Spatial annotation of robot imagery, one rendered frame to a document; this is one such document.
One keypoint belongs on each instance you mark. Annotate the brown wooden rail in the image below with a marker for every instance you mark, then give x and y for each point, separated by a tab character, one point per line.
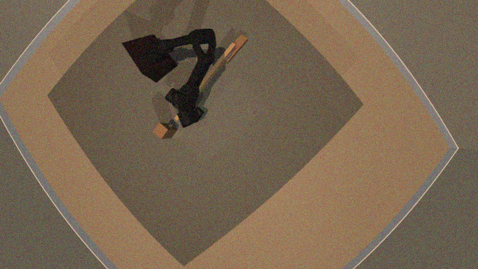
214	69

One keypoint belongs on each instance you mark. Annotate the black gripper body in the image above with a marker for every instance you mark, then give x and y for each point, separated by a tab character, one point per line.
197	112

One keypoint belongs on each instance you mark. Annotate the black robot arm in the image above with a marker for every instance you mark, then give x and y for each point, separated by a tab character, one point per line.
189	92

